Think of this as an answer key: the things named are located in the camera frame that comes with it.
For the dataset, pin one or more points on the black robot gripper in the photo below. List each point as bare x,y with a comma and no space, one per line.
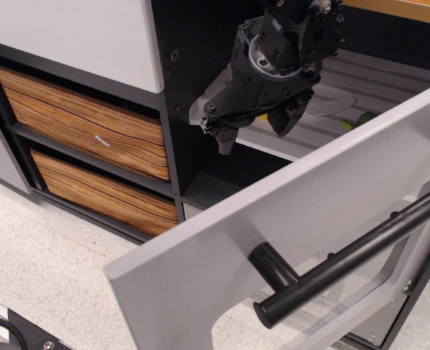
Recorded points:
271,71

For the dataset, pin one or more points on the grey oven door with window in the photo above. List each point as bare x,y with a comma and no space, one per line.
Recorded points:
173,289

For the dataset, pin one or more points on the grey oven rack shelf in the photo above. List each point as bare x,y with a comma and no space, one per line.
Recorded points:
377,84

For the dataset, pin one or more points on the clear plastic plate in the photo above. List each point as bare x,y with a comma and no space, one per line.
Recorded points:
328,108

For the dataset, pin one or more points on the green toy food item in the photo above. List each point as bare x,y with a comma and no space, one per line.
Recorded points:
363,118

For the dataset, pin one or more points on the lower wood-pattern fabric bin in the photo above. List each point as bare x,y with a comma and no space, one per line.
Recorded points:
143,211

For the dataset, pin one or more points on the wood-pattern fabric bin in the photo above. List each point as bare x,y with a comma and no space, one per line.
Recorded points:
143,211
113,134

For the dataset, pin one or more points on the white cabinet door panel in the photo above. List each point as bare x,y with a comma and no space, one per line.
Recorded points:
112,39

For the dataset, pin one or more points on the upper wood-pattern fabric bin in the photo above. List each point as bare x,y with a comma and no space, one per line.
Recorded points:
113,134

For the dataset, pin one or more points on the wooden countertop edge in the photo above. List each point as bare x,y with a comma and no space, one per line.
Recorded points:
413,10

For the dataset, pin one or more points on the black oven door handle bar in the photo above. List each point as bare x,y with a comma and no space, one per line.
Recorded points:
355,171

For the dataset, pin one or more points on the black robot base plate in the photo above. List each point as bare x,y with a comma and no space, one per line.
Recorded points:
35,336

